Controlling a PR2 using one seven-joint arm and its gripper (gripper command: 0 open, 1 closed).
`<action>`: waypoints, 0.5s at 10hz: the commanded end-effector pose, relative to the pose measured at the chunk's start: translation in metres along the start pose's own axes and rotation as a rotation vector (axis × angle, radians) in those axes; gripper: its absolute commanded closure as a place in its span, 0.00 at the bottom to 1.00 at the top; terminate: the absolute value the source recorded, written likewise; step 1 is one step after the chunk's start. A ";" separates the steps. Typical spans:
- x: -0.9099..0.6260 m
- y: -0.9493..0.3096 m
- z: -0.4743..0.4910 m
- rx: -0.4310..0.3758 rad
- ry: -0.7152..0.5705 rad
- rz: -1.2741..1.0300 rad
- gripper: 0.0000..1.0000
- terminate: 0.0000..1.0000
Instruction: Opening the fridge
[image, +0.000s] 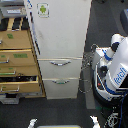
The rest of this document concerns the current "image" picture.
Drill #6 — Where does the green android sticker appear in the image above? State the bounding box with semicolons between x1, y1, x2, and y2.
37;3;49;18

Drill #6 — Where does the grey box on cabinet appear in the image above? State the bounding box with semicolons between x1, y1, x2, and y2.
0;6;26;17

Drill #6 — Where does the wooden drawer cabinet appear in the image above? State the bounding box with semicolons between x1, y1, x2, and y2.
0;17;45;97

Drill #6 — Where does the coiled cable on floor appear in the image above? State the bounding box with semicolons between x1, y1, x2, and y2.
78;43;100;94

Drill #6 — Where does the white fridge door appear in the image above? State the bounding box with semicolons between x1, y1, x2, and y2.
24;0;92;59

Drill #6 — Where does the white blue robot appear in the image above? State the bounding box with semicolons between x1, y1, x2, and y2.
92;34;128;107

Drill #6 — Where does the white refrigerator body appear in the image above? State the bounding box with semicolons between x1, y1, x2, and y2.
24;0;92;99

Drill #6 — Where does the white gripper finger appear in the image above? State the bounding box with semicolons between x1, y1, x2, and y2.
28;119;37;128
90;116;101;128

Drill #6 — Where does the upper fridge drawer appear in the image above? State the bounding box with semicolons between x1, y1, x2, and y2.
39;59;82;79

